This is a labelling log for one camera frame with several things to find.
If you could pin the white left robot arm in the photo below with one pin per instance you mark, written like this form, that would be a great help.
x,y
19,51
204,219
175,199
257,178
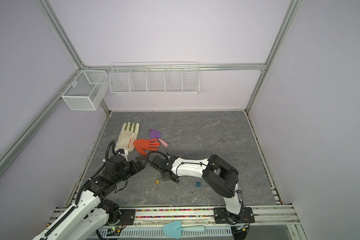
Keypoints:
x,y
91,209

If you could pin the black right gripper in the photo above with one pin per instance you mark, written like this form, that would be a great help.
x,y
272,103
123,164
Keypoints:
x,y
163,176

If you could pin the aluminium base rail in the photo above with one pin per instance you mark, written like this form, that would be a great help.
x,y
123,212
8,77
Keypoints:
x,y
208,216

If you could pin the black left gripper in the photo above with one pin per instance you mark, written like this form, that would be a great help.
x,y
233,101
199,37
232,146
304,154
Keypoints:
x,y
135,169

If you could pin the white wire shelf basket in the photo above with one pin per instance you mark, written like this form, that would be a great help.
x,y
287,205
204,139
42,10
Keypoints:
x,y
155,78

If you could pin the teal garden trowel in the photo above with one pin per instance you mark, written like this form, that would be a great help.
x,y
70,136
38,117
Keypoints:
x,y
175,229

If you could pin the cream and green work glove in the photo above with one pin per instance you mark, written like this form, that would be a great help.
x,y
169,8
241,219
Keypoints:
x,y
129,133

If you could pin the white mesh box basket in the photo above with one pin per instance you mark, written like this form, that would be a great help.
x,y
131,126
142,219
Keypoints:
x,y
87,90

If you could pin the red rubber glove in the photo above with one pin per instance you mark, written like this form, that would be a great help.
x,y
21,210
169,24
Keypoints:
x,y
143,145

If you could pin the purple garden trowel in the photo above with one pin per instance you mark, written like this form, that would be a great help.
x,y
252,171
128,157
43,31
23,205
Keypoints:
x,y
155,134

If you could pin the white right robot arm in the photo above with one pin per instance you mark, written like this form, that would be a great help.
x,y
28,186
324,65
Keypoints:
x,y
216,172

